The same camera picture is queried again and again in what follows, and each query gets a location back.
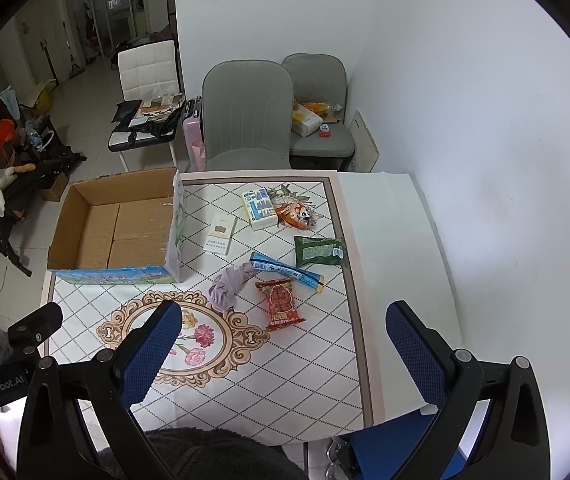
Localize flat board against wall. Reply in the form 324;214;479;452
348;110;379;172

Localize grey chair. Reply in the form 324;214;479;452
201;60;294;171
282;53;355;171

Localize white box on chair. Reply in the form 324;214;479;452
291;103;323;138

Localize pile of clothes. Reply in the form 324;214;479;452
0;87;87;276

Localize pink suitcase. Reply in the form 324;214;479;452
182;96;206;172

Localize grey chair back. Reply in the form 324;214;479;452
282;53;355;171

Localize open cardboard box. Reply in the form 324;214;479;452
48;168;186;285

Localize red floral snack bag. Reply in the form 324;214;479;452
255;278;305;332

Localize grey chair front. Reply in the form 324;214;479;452
201;60;294;171

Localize green snack bag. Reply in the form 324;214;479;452
294;236;347;268

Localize blue chair seat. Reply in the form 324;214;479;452
326;406;468;480

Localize yellow blue tissue pack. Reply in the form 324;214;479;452
241;188;279;231

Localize blue long snack packet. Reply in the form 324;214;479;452
249;252;325;292

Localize white padded chair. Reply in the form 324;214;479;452
107;40;185;165

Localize orange snack wrapper pile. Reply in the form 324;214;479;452
268;183;319;231

